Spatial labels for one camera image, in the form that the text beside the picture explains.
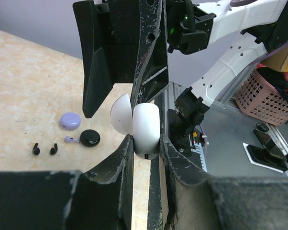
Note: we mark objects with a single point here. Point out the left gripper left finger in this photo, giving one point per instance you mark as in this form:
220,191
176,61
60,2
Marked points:
99,199

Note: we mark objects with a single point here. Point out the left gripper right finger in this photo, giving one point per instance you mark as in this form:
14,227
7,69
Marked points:
200,201

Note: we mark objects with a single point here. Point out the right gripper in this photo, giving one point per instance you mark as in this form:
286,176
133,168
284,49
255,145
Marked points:
108,32

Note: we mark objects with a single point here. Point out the white earbud case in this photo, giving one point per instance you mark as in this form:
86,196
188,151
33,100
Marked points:
142,122

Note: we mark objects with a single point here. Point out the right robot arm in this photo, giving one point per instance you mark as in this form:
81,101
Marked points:
262,27

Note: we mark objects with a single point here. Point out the black earbud case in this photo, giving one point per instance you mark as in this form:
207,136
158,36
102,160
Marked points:
90,138

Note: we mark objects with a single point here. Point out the purple earbud case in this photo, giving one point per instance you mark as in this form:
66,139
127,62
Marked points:
70,121

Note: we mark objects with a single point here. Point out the black earbud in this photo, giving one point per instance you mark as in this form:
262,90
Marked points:
36,149
54,149

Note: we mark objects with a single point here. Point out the black phone stand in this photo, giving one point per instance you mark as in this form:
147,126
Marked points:
269,155

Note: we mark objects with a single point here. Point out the pink plastic basket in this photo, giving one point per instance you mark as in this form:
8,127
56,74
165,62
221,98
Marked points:
259,99

